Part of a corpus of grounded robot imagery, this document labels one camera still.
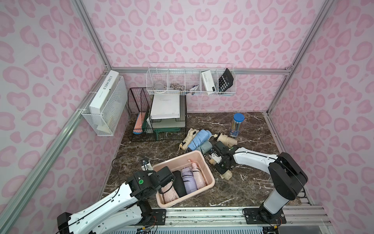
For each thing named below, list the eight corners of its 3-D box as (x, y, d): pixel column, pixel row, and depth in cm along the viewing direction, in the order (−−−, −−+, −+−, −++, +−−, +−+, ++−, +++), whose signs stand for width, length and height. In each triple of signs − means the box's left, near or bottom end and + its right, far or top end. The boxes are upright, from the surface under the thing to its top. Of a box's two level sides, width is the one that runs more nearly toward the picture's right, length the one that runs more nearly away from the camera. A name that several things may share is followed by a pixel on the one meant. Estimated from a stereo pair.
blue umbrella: (188, 149, 100) (188, 144, 94) (201, 133, 109) (201, 127, 103) (197, 154, 97) (197, 149, 92) (209, 137, 106) (210, 132, 101)
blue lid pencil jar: (229, 139, 106) (235, 121, 91) (227, 131, 111) (233, 112, 95) (238, 139, 106) (246, 121, 91) (236, 131, 111) (243, 112, 95)
